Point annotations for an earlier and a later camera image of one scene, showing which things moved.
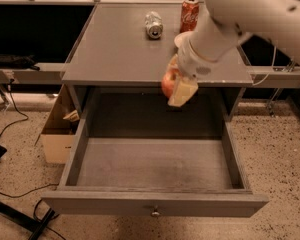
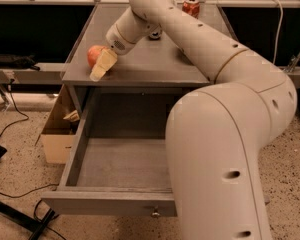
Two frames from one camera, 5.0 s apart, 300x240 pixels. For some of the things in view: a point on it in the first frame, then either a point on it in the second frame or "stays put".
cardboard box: x=59 y=128 stays put
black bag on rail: x=13 y=61 stays put
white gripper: x=191 y=64 -> x=117 y=41
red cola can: x=189 y=17 stays put
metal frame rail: x=48 y=74 stays put
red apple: x=168 y=82 -> x=93 y=54
